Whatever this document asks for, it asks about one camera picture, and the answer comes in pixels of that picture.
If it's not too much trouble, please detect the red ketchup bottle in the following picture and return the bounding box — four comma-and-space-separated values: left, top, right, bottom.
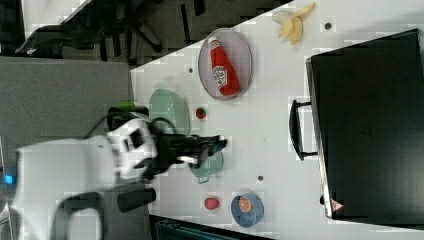
208, 37, 240, 96

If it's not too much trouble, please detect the grey round plate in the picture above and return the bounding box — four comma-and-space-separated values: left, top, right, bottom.
198, 28, 252, 101

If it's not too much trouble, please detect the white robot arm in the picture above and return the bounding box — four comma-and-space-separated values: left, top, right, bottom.
3, 114, 227, 240

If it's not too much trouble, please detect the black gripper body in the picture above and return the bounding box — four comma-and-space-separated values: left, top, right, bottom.
143, 134, 200, 180

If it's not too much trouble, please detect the peeled banana toy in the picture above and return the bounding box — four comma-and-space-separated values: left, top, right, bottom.
272, 2, 316, 45

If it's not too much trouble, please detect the red strawberry toy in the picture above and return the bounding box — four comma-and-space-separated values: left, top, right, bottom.
204, 197, 220, 210

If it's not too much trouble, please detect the orange slice toy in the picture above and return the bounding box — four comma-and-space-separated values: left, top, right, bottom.
239, 197, 252, 212

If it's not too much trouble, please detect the black cylinder table clamp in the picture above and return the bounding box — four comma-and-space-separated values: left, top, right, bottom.
107, 102, 149, 131

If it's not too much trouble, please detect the blue bowl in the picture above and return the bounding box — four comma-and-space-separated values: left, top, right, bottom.
230, 192, 264, 228

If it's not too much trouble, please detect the black office chair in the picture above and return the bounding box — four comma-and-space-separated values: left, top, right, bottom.
15, 0, 162, 60

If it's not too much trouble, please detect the large green bowl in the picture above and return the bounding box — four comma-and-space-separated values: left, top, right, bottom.
149, 89, 190, 135

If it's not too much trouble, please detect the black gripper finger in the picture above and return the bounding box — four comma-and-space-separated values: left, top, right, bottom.
192, 135, 228, 147
177, 148, 209, 168

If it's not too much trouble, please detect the green measuring cup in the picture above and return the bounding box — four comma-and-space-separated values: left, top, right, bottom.
189, 151, 224, 184

